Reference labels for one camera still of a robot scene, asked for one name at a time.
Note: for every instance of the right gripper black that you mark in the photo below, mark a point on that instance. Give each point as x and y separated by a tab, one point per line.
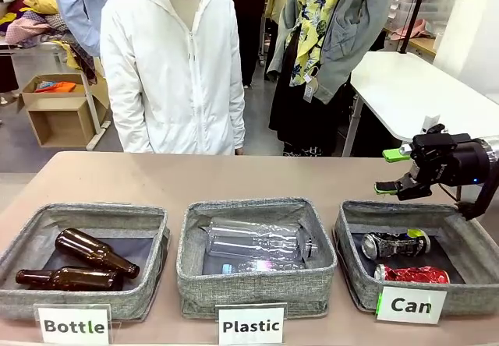
452	159

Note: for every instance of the crushed black silver can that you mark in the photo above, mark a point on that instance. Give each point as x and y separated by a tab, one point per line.
393	244

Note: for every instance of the crushed red can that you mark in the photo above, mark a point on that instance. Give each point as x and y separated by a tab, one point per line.
413	275

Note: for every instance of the clear plastic bottle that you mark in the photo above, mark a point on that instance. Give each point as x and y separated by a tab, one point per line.
253	267
253	239

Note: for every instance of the brown glass bottle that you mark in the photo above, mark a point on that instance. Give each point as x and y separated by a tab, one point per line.
93	250
58	277

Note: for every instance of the person's left forearm white sleeve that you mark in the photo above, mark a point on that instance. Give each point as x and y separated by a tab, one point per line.
236	128

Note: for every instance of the person's right forearm white sleeve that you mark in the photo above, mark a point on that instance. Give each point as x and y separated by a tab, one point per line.
128	128

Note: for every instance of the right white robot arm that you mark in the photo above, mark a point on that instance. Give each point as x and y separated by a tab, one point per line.
494	151

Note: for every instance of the white Can label sign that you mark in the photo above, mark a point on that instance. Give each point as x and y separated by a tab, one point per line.
411	306

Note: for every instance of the grey fabric can basket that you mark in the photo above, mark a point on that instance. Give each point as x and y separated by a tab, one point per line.
468	299

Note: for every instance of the grey fabric plastic basket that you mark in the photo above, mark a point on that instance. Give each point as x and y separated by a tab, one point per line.
253	291

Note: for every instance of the grey fabric bottle basket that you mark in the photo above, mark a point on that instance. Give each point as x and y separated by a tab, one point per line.
70	301

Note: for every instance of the white side table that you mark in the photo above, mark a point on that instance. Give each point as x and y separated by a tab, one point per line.
405	89

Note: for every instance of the paper hang tag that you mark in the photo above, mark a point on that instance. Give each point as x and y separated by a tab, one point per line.
310	88

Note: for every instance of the pink cloth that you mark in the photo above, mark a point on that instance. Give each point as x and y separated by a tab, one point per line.
413	29

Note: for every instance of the person in grey hoodie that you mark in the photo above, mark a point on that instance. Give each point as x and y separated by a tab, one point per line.
339	30

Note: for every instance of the black stand pole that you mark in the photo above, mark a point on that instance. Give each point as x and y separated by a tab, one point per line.
415	11

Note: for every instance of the person in dark clothes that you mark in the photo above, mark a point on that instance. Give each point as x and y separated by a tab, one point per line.
249	18

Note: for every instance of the white Plastic label sign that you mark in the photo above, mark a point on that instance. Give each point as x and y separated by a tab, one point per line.
251	326

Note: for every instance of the person in white jacket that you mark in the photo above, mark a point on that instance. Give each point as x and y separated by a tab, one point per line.
175	89

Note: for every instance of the white work table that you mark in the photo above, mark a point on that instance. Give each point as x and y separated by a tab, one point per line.
91	100

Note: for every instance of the orange cloth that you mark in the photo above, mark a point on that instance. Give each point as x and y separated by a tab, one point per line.
58	87

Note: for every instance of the open cardboard box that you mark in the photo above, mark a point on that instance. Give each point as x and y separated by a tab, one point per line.
47	100

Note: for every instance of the white Bottle label sign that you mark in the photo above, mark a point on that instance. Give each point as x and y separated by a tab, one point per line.
74	326

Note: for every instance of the person in blue shirt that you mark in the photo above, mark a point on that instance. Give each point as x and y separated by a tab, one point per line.
78	7

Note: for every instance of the pile of colourful clothes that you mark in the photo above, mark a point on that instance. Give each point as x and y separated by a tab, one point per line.
31	15

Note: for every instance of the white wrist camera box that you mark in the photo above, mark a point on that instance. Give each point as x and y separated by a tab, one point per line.
431	123

